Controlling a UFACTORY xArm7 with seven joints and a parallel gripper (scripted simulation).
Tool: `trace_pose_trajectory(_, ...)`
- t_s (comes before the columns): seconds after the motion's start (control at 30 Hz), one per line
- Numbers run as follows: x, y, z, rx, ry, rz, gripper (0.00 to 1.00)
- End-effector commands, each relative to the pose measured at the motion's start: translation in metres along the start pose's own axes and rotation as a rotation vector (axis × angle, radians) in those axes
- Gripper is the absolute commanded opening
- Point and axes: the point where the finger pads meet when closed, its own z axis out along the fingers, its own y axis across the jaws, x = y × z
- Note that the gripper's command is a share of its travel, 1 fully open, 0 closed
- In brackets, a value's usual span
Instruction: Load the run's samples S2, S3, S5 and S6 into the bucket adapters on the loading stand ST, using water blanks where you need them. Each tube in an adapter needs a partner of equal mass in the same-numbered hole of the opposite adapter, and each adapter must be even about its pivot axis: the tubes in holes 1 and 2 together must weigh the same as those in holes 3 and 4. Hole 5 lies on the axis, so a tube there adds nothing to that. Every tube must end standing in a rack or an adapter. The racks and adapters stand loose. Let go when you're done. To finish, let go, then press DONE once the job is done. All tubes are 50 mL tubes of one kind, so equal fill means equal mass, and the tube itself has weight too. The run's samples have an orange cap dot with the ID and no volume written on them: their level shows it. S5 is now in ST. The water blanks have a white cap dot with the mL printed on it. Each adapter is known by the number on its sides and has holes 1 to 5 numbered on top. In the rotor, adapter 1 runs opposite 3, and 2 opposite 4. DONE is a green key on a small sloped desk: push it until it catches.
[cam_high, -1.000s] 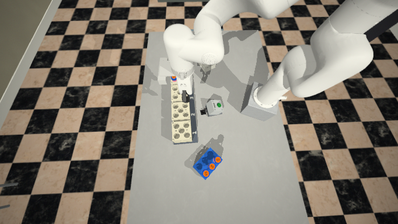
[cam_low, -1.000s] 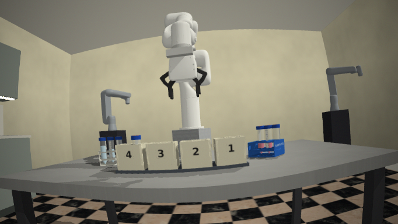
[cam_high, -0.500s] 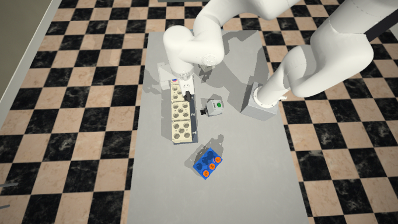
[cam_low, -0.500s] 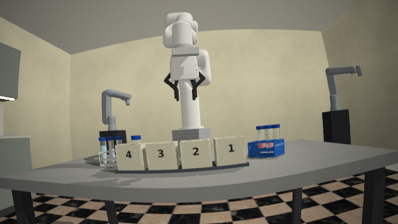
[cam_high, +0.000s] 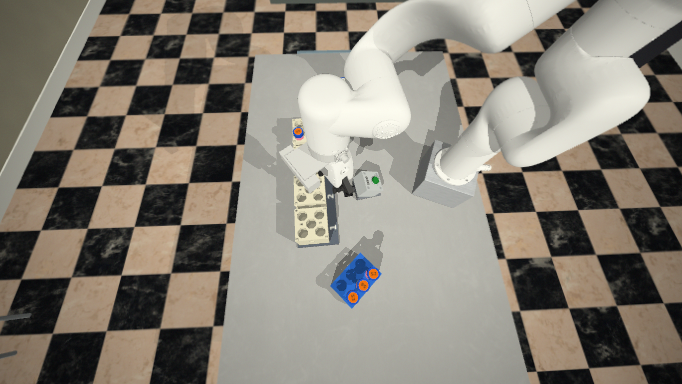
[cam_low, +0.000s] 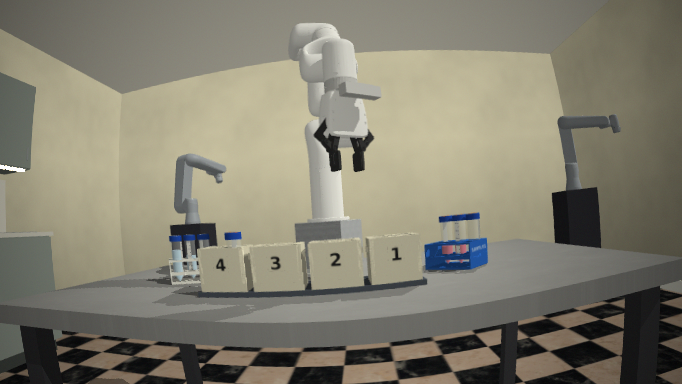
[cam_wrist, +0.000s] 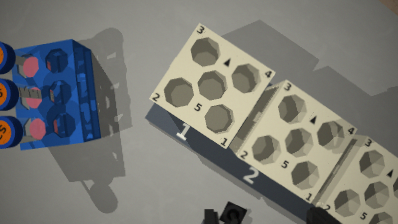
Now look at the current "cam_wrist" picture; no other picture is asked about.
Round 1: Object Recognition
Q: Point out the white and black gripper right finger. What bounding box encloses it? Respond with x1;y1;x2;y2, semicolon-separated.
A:
306;207;342;224

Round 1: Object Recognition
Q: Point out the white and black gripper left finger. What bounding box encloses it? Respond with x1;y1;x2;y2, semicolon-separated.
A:
204;209;219;224

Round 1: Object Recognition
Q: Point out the blue tube rack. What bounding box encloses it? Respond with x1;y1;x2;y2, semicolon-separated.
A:
12;39;101;149

